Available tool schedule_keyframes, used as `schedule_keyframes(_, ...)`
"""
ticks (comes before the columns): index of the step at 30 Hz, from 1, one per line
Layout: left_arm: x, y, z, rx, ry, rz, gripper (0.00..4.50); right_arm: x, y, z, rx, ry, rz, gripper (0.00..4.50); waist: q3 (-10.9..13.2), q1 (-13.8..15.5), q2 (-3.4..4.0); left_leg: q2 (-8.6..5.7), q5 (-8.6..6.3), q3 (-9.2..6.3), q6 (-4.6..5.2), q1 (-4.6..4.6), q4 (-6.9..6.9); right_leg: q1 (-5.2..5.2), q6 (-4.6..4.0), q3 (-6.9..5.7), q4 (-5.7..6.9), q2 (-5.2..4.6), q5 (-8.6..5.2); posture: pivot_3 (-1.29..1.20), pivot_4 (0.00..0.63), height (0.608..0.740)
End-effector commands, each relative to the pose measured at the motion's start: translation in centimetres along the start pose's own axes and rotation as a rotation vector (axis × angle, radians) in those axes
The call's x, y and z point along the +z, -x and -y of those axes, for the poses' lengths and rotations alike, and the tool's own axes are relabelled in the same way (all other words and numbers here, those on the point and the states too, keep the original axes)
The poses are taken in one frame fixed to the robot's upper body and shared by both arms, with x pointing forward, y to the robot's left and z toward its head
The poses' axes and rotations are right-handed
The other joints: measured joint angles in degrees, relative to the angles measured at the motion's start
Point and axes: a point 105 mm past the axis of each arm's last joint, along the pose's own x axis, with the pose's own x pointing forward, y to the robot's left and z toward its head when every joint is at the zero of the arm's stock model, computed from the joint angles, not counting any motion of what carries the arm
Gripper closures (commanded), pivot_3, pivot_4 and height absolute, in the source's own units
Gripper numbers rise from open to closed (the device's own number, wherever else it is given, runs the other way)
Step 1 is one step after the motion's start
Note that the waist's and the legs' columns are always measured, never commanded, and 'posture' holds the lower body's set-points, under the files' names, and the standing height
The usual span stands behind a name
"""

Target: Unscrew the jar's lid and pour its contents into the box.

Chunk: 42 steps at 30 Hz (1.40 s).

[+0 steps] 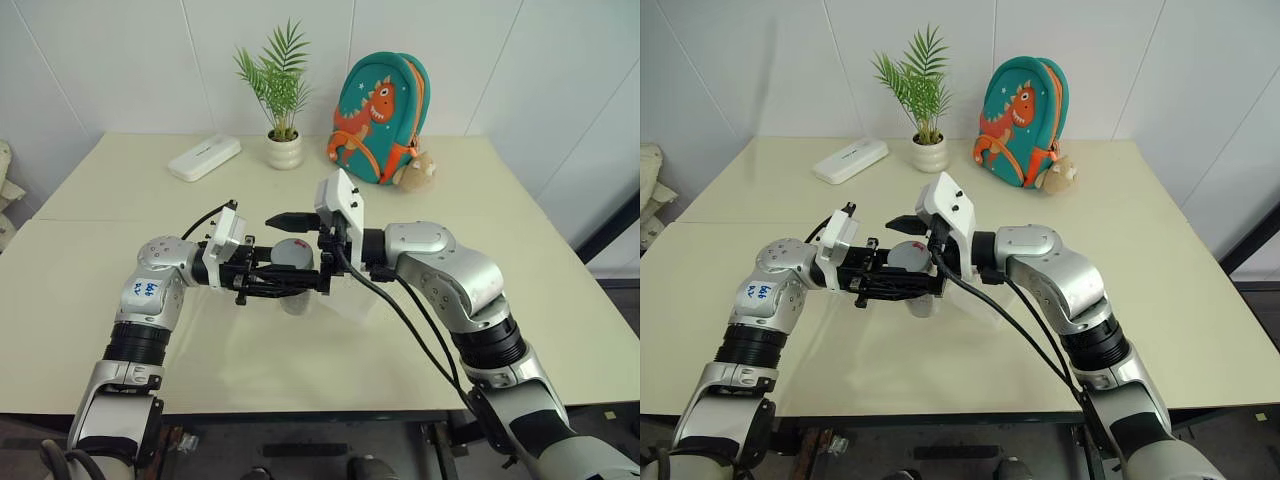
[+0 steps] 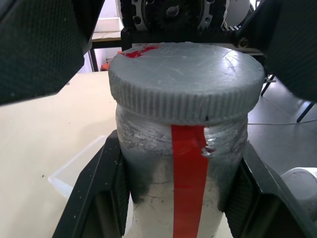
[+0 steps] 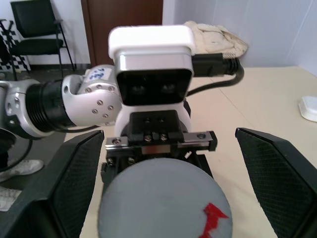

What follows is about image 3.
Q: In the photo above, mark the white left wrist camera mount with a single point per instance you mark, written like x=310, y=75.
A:
x=148, y=42

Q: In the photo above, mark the brown wooden door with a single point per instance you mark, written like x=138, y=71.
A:
x=123, y=15

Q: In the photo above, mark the black white checkerboard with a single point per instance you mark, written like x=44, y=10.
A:
x=15, y=60

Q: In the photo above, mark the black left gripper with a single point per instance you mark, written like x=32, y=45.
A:
x=153, y=125

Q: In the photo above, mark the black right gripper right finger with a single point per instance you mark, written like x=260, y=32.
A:
x=280, y=178

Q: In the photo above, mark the white plastic box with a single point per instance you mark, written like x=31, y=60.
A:
x=309, y=107

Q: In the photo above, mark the black chair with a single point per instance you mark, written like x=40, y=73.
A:
x=32, y=47

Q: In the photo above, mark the cream fleece cloth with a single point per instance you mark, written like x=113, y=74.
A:
x=215, y=37

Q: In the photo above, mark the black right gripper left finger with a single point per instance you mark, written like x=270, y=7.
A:
x=62, y=188

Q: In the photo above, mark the white sneaker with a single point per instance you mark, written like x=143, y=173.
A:
x=8, y=197
x=22, y=167

